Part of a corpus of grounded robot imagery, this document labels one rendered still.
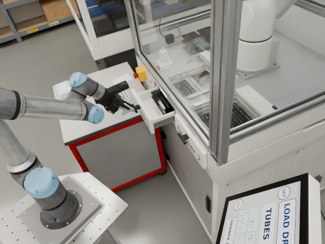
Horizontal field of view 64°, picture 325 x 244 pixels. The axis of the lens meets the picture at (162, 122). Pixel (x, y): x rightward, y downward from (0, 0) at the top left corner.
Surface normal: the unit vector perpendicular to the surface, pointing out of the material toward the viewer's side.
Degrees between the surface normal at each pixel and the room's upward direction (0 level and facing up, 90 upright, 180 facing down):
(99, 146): 90
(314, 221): 40
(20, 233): 0
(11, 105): 73
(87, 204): 4
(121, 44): 90
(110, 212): 0
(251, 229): 50
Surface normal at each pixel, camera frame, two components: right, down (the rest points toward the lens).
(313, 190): 0.51, -0.43
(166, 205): -0.11, -0.70
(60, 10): 0.51, 0.57
